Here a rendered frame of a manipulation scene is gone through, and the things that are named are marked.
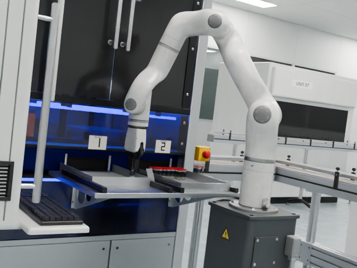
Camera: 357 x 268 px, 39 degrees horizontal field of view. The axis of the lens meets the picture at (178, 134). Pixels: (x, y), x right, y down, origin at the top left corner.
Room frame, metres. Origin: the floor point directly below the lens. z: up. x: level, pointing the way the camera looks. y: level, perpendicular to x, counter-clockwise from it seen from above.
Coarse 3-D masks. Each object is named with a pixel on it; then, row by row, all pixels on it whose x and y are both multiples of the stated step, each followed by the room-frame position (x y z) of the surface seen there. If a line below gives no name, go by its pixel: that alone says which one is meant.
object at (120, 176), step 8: (64, 168) 2.15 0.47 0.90; (72, 168) 2.08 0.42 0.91; (112, 168) 2.34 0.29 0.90; (120, 168) 2.28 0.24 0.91; (88, 176) 1.95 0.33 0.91; (96, 176) 2.15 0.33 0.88; (104, 176) 2.17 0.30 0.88; (112, 176) 2.20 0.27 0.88; (120, 176) 2.22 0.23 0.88; (128, 176) 2.21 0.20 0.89; (136, 176) 2.16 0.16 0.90; (144, 176) 2.10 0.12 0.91; (104, 184) 1.95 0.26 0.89; (112, 184) 1.97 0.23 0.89; (120, 184) 1.99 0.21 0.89; (128, 184) 2.01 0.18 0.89; (136, 184) 2.03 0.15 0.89; (144, 184) 2.05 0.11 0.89
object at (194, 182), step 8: (160, 176) 2.15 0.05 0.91; (192, 176) 2.39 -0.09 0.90; (200, 176) 2.34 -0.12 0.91; (176, 184) 2.05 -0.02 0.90; (184, 184) 2.03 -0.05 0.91; (192, 184) 2.05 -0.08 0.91; (200, 184) 2.08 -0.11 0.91; (208, 184) 2.10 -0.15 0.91; (216, 184) 2.12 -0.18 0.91; (224, 184) 2.15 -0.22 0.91
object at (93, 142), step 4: (92, 136) 2.19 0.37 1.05; (96, 136) 2.20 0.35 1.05; (100, 136) 2.21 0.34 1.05; (104, 136) 2.22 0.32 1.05; (92, 140) 2.19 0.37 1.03; (96, 140) 2.20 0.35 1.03; (100, 140) 2.21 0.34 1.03; (104, 140) 2.22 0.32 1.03; (92, 144) 2.19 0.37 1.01; (96, 144) 2.20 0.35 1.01; (100, 144) 2.21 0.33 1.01; (104, 144) 2.22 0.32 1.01; (88, 148) 2.18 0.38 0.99; (92, 148) 2.19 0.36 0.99; (96, 148) 2.20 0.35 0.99; (100, 148) 2.22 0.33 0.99; (104, 148) 2.23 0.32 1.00
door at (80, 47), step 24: (48, 0) 2.06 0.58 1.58; (72, 0) 2.11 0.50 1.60; (96, 0) 2.17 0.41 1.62; (48, 24) 2.06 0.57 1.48; (72, 24) 2.12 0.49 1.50; (96, 24) 2.18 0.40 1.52; (72, 48) 2.13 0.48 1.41; (96, 48) 2.19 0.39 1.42; (72, 72) 2.13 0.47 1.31; (96, 72) 2.19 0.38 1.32; (96, 96) 2.20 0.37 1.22
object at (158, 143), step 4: (156, 140) 2.37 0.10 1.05; (160, 140) 2.39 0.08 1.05; (164, 140) 2.40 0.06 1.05; (156, 144) 2.38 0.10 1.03; (160, 144) 2.39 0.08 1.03; (168, 144) 2.41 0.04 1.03; (156, 148) 2.38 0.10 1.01; (160, 148) 2.39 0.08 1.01; (164, 148) 2.40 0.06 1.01; (168, 148) 2.42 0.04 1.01; (156, 152) 2.38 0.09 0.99; (160, 152) 2.39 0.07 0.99; (164, 152) 2.40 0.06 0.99; (168, 152) 2.42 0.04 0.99
